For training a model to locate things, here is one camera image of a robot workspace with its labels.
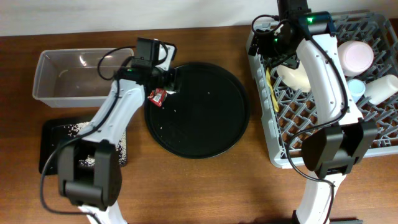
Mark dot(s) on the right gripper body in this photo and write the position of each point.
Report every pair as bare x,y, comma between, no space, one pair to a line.
273,47

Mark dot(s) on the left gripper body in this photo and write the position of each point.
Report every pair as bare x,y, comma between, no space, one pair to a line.
170,78

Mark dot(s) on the red snack wrapper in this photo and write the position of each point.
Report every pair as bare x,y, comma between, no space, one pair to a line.
157,96

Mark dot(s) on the beige plate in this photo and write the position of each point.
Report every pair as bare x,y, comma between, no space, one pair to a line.
295,79

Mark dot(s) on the yellow plastic knife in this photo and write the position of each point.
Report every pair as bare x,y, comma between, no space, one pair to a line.
269,84

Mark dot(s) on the pink bowl with rice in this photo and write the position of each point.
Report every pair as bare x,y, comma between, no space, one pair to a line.
355,57

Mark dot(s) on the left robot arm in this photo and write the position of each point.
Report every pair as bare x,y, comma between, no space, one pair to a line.
89,173

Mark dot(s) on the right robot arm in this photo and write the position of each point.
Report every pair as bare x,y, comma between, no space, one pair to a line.
341,137

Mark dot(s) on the grey dishwasher rack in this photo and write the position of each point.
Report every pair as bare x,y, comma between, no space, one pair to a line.
297,109

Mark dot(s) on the round black tray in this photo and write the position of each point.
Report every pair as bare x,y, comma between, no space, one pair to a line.
207,117

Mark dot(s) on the light blue cup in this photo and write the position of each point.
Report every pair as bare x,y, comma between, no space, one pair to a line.
356,88

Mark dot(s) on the clear plastic bin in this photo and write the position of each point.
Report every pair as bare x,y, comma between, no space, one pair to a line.
68,78

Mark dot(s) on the cream white cup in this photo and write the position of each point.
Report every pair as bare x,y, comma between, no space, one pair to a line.
381,89

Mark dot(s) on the black rectangular tray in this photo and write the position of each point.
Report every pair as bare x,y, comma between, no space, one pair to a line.
53,133

